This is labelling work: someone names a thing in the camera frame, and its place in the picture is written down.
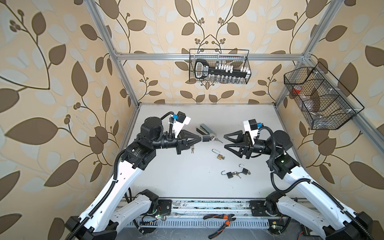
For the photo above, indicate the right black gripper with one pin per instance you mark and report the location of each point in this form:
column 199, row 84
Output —
column 245, row 148

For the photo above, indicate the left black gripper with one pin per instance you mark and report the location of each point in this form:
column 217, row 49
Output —
column 182, row 142

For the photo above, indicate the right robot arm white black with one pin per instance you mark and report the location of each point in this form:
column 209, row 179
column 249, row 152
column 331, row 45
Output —
column 299, row 196

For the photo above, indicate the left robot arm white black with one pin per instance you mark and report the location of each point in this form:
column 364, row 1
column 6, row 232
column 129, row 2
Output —
column 103, row 220

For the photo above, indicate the brass padlock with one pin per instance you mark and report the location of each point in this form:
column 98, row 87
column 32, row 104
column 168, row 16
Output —
column 219, row 155

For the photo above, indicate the keys between black padlocks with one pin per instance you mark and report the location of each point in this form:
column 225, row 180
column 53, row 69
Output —
column 237, row 174

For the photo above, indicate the black socket tool set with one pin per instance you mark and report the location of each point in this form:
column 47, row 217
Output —
column 203, row 70

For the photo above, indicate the red capped item in basket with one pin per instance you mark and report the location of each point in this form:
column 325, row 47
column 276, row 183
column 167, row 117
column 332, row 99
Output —
column 296, row 90

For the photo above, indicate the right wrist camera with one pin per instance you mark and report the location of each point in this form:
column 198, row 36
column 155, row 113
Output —
column 253, row 127

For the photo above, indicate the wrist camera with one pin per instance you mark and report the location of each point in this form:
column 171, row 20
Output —
column 253, row 127
column 180, row 119

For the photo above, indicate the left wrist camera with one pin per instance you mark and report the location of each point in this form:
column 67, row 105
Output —
column 180, row 119

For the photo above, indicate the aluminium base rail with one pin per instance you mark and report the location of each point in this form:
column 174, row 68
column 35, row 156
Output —
column 186, row 213

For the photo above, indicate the back wire basket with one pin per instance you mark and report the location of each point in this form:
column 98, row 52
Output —
column 235, row 57

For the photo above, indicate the wire basket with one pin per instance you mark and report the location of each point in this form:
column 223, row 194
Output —
column 235, row 57
column 325, row 102

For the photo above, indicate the right wire basket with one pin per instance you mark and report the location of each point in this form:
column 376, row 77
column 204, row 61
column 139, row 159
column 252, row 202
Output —
column 325, row 102

